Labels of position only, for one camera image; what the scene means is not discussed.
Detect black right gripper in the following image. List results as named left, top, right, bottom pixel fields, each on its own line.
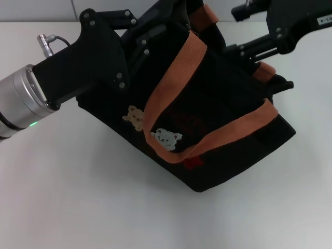
left=224, top=0, right=332, bottom=63

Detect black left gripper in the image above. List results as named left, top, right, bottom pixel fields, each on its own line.
left=32, top=8, right=168, bottom=111

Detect black food bag orange handles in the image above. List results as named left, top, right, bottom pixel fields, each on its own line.
left=76, top=0, right=297, bottom=193

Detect grey cable with metal plug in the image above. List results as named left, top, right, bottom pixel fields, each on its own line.
left=36, top=34, right=71, bottom=57

